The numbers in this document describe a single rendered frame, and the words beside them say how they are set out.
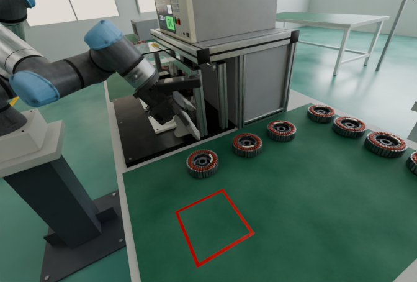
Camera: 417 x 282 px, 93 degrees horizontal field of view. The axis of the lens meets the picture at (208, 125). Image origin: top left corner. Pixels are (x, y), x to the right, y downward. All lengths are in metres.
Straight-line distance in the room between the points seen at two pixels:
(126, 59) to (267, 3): 0.63
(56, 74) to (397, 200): 0.90
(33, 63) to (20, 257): 1.49
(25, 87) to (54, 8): 5.09
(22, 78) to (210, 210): 0.52
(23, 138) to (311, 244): 1.10
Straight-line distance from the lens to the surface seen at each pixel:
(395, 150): 0.90
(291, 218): 0.62
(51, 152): 1.10
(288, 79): 0.96
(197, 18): 0.78
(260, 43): 0.80
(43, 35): 5.67
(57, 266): 1.67
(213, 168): 0.67
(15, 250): 1.94
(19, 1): 0.88
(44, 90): 0.53
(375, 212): 0.72
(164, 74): 1.11
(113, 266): 1.51
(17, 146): 1.15
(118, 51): 0.51
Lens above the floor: 1.26
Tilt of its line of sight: 34 degrees down
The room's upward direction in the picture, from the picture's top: 6 degrees counter-clockwise
